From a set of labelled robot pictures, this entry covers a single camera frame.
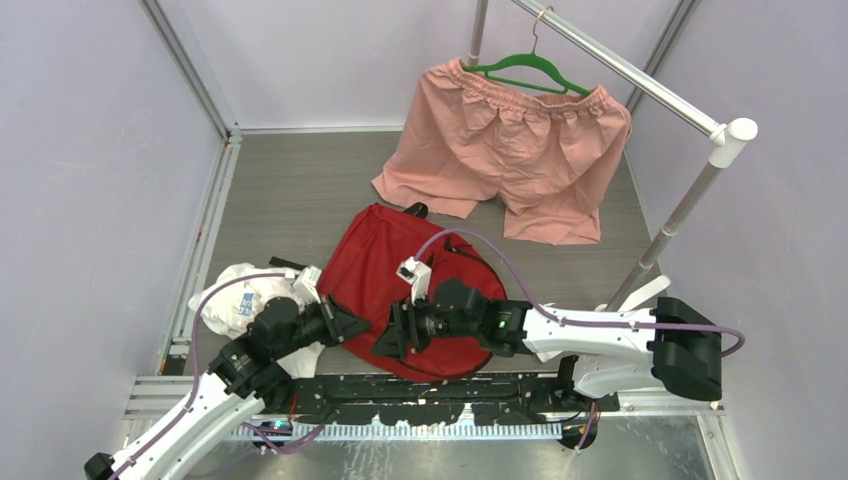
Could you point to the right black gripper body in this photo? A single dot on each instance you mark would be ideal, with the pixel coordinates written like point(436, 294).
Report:
point(426, 322)

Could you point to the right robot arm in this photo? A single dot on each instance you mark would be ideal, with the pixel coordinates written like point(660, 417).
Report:
point(671, 345)

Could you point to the white crumpled cloth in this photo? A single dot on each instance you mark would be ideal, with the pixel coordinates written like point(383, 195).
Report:
point(240, 292)

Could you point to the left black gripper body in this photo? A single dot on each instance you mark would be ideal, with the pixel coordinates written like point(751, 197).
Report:
point(315, 326)

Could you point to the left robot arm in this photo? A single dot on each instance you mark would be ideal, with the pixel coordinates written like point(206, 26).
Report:
point(244, 379)

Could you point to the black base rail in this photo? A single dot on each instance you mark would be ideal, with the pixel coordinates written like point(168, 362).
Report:
point(493, 398)

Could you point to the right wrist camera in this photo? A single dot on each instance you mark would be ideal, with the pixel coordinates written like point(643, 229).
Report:
point(417, 275)

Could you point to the green clothes hanger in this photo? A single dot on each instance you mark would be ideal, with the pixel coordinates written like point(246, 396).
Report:
point(531, 61)

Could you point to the red backpack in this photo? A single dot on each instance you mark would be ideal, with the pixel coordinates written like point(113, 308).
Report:
point(361, 276)

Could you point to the pink skirt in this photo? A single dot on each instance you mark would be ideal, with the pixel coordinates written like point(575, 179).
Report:
point(549, 158)

